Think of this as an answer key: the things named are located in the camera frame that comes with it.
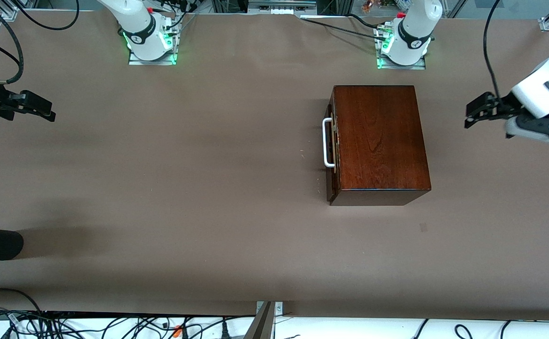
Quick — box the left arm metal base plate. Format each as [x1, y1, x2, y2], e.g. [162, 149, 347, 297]
[376, 26, 427, 70]

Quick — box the long black power cable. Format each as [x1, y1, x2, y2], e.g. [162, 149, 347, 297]
[301, 17, 384, 40]

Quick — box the small aluminium bracket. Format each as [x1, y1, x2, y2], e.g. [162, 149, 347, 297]
[255, 301, 284, 317]

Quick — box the large black cable loop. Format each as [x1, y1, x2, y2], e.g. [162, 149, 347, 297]
[0, 288, 44, 315]

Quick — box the wooden drawer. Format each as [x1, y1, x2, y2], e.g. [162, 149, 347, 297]
[327, 101, 339, 202]

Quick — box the dark metal bar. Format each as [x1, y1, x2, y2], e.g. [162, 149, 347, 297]
[244, 301, 275, 339]

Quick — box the black hanging cable loop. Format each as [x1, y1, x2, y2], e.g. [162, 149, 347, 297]
[13, 0, 80, 27]

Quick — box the dark brown wooden cabinet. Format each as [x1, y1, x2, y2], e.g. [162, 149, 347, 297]
[327, 85, 432, 207]

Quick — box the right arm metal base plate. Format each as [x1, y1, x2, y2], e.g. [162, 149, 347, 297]
[128, 13, 179, 65]

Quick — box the white metal drawer handle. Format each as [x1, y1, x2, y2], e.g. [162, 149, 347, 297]
[323, 118, 337, 169]

